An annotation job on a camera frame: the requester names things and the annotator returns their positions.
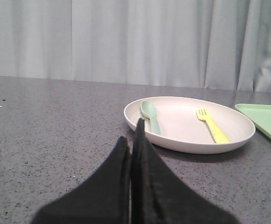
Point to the sage green spoon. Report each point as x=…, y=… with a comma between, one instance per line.
x=148, y=110

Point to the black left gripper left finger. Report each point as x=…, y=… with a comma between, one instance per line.
x=102, y=199

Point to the white curtain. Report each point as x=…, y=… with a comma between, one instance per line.
x=214, y=44

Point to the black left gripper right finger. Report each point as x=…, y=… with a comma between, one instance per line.
x=160, y=197

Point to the yellow plastic fork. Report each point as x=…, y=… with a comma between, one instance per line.
x=216, y=132

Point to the light green tray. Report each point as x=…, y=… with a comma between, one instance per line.
x=259, y=114

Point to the beige round plate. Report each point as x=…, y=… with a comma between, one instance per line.
x=181, y=130

